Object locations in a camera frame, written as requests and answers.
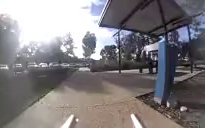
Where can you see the green hedge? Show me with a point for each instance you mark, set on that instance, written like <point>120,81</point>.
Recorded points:
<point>106,65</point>

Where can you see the grey concrete path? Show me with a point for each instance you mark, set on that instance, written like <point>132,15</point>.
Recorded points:
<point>100,96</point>

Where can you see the row of parked cars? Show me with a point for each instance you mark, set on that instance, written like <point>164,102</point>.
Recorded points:
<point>31,65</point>

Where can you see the row of trees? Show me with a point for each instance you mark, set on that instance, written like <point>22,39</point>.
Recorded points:
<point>53,50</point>

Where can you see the shelter with flat roof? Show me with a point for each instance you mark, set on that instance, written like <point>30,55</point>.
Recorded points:
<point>143,15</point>

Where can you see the brown mulch bed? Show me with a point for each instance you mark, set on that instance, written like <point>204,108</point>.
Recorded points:
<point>196,96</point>

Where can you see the robot's own part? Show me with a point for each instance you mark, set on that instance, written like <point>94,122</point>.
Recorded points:
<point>136,121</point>
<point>68,121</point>

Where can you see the group of trees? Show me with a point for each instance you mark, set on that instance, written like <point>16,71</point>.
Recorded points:
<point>203,43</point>

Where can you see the tall slim tree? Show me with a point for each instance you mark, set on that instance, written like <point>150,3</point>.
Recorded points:
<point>89,43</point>

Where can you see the blue sign pillar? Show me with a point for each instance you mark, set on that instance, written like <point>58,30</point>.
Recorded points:
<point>161,70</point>

